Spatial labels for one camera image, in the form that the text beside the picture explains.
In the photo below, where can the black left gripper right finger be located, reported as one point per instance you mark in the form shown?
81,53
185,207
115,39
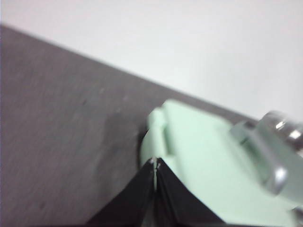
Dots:
175,203

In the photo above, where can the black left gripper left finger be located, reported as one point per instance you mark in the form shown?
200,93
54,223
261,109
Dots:
132,203

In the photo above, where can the mint green griddle lid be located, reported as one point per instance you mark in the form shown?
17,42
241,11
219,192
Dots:
201,153

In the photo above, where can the mint green breakfast maker base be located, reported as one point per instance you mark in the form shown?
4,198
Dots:
145,149

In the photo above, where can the silver control knob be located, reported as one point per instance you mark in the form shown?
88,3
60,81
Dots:
279,125

